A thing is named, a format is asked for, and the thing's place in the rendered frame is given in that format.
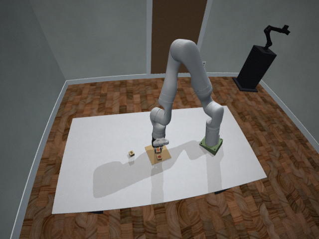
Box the tan flat mat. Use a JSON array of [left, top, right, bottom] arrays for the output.
[[145, 145, 171, 165]]

